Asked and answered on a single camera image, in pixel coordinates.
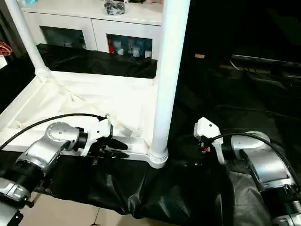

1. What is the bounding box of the white plastic table top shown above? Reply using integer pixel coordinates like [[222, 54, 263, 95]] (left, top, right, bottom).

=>
[[0, 69, 169, 170]]

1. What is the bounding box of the black flat board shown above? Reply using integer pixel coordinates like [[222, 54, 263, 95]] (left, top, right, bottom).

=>
[[231, 54, 301, 66]]

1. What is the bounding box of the white sideboard cabinet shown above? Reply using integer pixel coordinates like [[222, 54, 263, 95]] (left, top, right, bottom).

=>
[[20, 0, 166, 62]]

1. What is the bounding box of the dark glittery ornament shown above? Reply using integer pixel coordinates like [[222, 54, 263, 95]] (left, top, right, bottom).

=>
[[103, 0, 125, 16]]

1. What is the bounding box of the red and white bundle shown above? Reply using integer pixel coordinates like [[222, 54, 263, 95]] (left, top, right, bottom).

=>
[[0, 40, 12, 57]]

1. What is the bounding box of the grey curtain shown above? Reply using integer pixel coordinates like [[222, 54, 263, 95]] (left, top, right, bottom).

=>
[[0, 0, 24, 55]]

